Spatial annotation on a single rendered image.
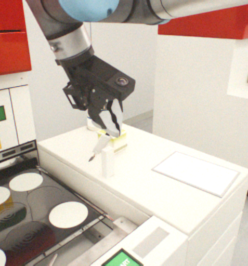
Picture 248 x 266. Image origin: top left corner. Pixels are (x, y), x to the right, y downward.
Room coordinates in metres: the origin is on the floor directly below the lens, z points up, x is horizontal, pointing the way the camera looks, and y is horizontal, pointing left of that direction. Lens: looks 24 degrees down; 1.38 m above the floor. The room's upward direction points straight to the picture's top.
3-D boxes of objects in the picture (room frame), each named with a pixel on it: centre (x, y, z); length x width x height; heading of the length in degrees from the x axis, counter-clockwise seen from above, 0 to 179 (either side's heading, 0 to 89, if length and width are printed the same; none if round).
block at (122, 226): (0.50, -0.01, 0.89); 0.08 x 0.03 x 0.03; 46
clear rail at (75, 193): (0.68, 0.18, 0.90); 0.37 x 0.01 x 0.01; 46
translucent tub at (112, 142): (0.80, 0.04, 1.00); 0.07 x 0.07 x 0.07; 50
